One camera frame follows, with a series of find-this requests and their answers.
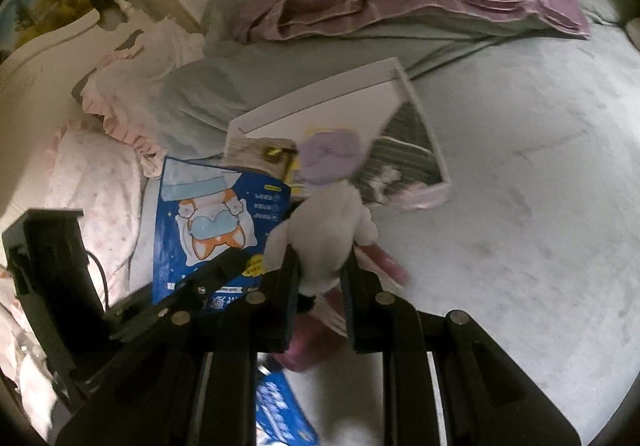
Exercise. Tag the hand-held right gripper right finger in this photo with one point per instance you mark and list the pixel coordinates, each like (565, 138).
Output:
(350, 311)

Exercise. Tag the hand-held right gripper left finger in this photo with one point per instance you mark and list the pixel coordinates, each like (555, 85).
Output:
(290, 306)

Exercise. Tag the white cardboard box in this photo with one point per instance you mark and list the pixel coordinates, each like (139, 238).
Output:
(340, 101)

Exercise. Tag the white plush dog toy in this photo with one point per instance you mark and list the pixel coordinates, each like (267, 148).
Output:
(325, 236)

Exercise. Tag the pink floral pillow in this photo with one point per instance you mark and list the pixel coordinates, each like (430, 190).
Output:
(90, 186)

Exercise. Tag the lavender soft cloth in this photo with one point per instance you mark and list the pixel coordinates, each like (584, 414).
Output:
(330, 153)

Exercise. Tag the beige printed packet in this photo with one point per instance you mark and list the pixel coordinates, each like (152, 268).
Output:
(250, 151)

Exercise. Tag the pink ruffled cloth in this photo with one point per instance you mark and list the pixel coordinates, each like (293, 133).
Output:
(145, 76)

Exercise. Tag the grey-green duvet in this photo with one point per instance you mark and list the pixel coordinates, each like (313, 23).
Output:
(210, 96)

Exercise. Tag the green plaid pajama garment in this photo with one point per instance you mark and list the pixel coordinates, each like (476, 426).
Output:
(410, 146)

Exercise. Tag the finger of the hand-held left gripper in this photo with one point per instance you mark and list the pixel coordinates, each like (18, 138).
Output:
(200, 288)

